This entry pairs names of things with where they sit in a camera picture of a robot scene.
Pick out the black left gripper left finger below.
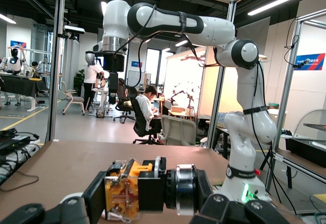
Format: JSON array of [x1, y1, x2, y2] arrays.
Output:
[[0, 170, 107, 224]]

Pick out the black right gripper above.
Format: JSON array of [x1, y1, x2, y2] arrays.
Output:
[[102, 53, 126, 105]]

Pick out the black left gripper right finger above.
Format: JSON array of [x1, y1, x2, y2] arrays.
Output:
[[193, 169, 306, 224]]

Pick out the orange push-button switch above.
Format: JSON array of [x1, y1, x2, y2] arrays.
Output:
[[103, 156, 205, 222]]

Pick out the black swivel chair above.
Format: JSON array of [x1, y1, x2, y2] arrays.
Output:
[[113, 78, 136, 125]]

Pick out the standing person white shirt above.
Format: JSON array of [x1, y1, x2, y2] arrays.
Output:
[[83, 63, 104, 113]]

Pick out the seated person white shirt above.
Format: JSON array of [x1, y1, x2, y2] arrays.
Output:
[[134, 86, 161, 133]]

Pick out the green potted plant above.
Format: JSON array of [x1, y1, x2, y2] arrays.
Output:
[[73, 68, 86, 93]]

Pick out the black office chair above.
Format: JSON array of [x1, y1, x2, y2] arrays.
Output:
[[126, 86, 164, 145]]

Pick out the beige office chair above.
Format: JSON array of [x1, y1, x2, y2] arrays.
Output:
[[159, 114, 198, 146]]

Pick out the table with black cloth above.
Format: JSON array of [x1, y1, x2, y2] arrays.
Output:
[[0, 72, 49, 98]]

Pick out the white humanoid robot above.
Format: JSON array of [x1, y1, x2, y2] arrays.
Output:
[[0, 47, 29, 75]]

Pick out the curved glass display case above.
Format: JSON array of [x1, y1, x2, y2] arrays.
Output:
[[285, 108, 326, 159]]

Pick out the long ceiling light tube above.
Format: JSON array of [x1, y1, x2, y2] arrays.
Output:
[[247, 0, 308, 16]]

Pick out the white frame chair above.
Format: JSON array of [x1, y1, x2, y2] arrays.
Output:
[[60, 81, 86, 116]]

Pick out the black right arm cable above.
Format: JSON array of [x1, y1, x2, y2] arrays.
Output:
[[113, 4, 297, 216]]

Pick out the thin black looped cable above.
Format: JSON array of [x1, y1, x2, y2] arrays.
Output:
[[0, 171, 39, 192]]

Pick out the aluminium frame post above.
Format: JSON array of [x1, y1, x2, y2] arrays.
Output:
[[265, 17, 304, 192], [206, 1, 241, 150], [47, 0, 67, 144]]

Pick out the white overhead camera bar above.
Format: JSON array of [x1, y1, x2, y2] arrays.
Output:
[[63, 24, 86, 35]]

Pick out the tangled black cable bundle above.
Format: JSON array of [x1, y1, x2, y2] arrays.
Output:
[[0, 128, 42, 184]]

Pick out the small blue wall sign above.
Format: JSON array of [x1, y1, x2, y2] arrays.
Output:
[[10, 40, 28, 49]]

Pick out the large blue wall sign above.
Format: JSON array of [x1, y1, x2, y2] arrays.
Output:
[[294, 52, 326, 71]]

